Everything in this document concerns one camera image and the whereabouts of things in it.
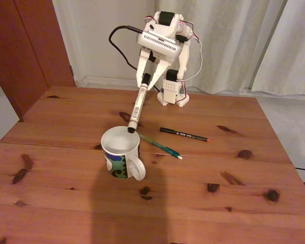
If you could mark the white marker black cap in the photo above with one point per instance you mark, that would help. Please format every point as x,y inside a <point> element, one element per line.
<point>138,104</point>

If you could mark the black pen red ends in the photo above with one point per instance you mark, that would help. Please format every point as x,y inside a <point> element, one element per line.
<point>183,134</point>

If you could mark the white baseboard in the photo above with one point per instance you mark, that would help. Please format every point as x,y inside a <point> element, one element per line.
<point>104,80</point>

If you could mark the white curtain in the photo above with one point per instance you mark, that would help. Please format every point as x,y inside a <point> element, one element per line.
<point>231,38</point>
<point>294,50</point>

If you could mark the teal green pen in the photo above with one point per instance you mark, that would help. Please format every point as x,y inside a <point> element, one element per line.
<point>162,147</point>

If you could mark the white mug blue green pattern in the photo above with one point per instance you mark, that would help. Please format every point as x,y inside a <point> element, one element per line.
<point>119,152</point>

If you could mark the brown wooden door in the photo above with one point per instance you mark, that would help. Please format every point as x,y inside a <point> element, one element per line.
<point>15,50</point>

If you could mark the silver camera box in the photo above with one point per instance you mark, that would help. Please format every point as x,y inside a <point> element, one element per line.
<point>160,42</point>

